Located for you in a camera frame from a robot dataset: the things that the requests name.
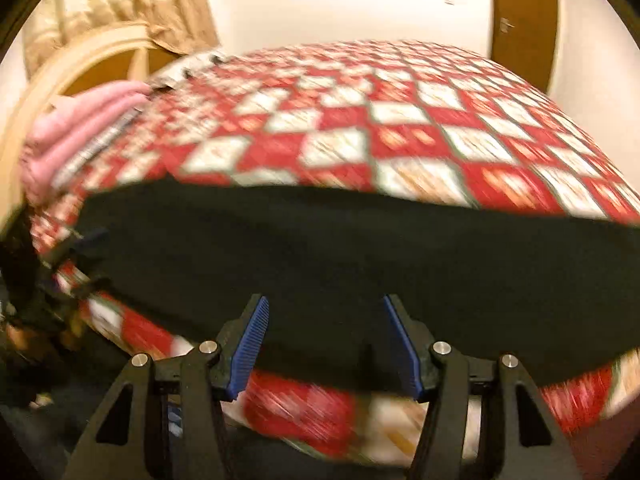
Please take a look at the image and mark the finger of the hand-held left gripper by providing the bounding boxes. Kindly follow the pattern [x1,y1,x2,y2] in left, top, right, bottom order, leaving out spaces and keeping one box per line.
[42,275,108,307]
[47,227,111,272]

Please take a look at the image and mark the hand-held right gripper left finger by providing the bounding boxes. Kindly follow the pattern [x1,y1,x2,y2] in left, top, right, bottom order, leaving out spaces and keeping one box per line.
[62,294,271,480]

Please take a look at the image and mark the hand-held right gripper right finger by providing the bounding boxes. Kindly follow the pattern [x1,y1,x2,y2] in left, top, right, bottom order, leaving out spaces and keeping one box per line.
[382,294,583,480]

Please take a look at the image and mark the black pants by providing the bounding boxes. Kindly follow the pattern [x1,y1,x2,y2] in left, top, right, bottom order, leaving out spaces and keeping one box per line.
[75,175,640,391]

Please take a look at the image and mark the pink pillow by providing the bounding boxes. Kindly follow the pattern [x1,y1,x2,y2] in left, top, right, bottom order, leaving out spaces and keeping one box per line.
[20,80,153,206]

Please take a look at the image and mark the cream wooden headboard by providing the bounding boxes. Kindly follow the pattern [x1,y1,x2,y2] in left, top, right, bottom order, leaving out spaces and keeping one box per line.
[0,22,166,231]

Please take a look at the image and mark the white patterned pillow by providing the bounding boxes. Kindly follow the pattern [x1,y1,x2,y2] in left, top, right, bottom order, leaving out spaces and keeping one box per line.
[150,49,233,92]

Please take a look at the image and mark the red checkered printed blanket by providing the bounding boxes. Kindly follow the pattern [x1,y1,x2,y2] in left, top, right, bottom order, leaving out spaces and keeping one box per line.
[30,40,640,461]

